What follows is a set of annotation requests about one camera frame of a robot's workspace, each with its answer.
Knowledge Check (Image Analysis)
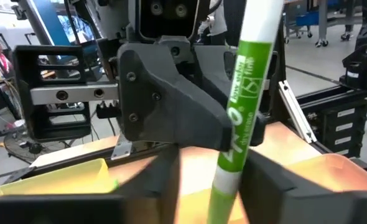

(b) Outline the green white dry-erase marker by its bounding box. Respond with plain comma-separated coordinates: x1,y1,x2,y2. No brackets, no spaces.
207,0,284,224

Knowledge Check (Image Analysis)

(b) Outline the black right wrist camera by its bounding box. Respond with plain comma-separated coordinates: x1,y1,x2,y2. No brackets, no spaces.
136,0,203,40

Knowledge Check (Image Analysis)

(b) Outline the silver aluminium extrusion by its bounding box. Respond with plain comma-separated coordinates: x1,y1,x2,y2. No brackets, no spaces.
278,80,317,144

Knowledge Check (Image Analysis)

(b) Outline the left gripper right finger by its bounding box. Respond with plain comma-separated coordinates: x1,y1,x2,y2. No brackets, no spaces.
238,148,297,224

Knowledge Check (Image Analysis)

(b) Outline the orange translucent plastic bin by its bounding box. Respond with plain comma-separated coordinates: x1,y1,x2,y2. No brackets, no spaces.
108,146,367,224

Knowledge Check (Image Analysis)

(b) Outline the yellow plastic bin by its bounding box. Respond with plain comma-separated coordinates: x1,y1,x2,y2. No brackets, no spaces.
0,157,119,203

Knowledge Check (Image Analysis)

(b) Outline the blue screen monitor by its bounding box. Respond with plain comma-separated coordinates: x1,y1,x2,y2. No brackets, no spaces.
17,0,97,47

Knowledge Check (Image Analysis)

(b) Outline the black equipment box stack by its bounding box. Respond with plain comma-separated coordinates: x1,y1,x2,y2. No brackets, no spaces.
320,99,367,158

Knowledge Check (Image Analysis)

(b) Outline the black floor fan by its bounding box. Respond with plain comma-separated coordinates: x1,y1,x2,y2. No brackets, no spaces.
2,130,74,164

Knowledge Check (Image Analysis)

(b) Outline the metal cart with blue bin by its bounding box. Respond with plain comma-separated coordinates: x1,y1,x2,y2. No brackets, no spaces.
282,0,361,47

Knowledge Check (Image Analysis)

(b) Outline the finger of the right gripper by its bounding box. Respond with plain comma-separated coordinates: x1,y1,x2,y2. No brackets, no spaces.
117,42,233,152
194,45,267,147

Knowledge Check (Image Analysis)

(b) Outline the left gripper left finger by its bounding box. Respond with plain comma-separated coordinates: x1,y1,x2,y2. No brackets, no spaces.
117,145,182,224

